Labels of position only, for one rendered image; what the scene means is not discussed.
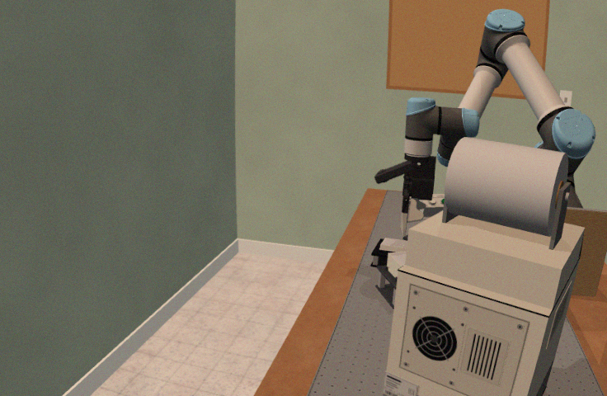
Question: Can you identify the beige horizontal cylinder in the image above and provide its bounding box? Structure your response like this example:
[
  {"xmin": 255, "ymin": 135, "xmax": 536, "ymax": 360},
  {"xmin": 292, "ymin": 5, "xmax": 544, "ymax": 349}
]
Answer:
[{"xmin": 445, "ymin": 137, "xmax": 568, "ymax": 237}]

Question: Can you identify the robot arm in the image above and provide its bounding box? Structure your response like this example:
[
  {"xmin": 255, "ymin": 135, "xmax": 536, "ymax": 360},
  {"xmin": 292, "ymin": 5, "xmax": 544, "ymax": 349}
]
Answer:
[{"xmin": 404, "ymin": 9, "xmax": 595, "ymax": 208}]

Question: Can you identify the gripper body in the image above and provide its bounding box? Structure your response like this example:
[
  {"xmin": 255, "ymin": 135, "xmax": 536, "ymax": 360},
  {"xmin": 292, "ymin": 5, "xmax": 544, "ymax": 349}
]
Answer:
[{"xmin": 402, "ymin": 154, "xmax": 436, "ymax": 200}]

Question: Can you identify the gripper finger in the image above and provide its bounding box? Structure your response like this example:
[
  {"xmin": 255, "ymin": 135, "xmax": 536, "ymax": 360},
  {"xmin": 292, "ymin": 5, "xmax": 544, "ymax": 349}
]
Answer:
[
  {"xmin": 410, "ymin": 196, "xmax": 426, "ymax": 210},
  {"xmin": 401, "ymin": 186, "xmax": 424, "ymax": 237}
]

